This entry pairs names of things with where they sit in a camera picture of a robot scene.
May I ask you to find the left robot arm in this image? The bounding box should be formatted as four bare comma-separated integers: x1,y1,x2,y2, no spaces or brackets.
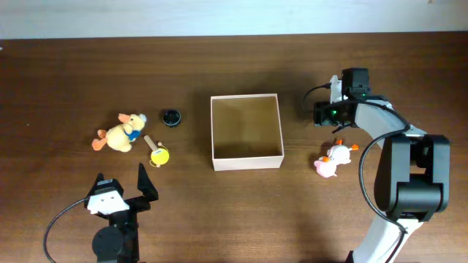
85,164,159,263

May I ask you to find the yellow plush duck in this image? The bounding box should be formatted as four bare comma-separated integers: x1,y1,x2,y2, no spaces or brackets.
91,113,147,153

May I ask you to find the white pink duck toy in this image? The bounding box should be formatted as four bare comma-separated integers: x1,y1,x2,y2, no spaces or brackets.
314,140,359,178

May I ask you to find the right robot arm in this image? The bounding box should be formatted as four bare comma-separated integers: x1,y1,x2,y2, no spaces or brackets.
312,68,450,263

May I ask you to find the white cardboard box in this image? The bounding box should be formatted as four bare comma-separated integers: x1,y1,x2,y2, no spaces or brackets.
211,94,284,171

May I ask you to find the black round puck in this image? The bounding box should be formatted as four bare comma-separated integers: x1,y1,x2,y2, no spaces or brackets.
162,110,181,128

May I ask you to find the yellow rattle drum toy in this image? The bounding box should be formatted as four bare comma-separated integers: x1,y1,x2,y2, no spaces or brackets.
143,135,170,167

